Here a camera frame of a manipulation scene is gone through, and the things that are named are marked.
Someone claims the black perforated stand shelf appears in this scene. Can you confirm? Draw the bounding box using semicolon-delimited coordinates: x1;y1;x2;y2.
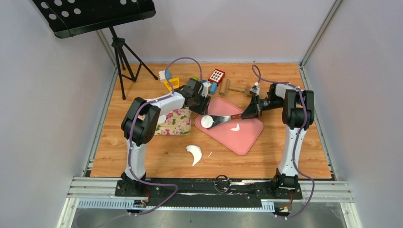
33;0;156;39

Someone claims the black tripod stand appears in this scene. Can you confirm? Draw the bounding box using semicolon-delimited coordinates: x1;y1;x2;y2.
109;26;159;100

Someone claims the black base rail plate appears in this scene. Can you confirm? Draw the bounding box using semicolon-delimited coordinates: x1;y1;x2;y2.
115;178;303;208

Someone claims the white and blue toy block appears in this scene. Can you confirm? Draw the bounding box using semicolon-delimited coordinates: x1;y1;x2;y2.
158;69;172;82

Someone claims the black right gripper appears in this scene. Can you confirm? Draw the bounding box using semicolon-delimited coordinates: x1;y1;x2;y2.
241;95;284;120

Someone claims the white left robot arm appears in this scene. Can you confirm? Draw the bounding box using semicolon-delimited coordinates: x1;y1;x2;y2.
121;78;211;196

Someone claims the wooden dough roller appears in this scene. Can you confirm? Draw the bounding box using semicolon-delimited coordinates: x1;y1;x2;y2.
219;79;252;97

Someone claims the small curved dough scrap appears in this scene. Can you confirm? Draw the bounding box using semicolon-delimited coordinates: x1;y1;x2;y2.
230;123;240;132

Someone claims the flat white dough wrapper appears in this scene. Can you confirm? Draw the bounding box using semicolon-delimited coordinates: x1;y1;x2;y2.
157;114;166;124

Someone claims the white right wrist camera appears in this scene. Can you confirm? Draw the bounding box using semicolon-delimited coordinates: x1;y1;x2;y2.
249;82;260;95

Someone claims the pink rectangular tray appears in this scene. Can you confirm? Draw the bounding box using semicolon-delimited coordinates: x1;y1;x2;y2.
194;97;264;156

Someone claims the white dough scrap crescent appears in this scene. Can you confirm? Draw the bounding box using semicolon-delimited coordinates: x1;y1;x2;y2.
186;145;202;166

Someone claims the white dough ball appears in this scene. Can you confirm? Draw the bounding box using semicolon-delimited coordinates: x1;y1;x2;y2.
201;115;214;129

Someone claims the floral rectangular tray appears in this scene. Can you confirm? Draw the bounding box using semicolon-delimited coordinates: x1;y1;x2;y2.
154;108;192;136

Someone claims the blue green white brick stack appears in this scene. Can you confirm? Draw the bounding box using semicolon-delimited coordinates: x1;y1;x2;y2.
202;80;218;95

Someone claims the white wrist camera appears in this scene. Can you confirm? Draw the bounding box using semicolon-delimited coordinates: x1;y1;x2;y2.
249;82;260;95
201;81;211;97

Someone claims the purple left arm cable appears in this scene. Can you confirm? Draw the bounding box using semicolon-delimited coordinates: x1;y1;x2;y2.
127;57;204;218

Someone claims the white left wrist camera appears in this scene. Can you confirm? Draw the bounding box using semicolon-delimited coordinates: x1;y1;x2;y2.
201;81;211;97

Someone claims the red window toy brick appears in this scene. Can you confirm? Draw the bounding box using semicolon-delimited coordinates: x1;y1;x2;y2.
208;69;225;85

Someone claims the yellow triangular toy frame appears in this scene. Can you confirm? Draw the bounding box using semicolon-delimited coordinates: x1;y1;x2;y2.
163;77;181;92

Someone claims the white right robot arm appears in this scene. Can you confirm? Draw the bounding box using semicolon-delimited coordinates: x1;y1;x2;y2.
240;83;315;199

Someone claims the white slotted cable duct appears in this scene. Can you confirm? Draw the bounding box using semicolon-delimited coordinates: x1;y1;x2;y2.
77;199;276;212

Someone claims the metal dough scraper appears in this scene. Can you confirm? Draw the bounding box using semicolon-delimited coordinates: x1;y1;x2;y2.
206;114;253;129

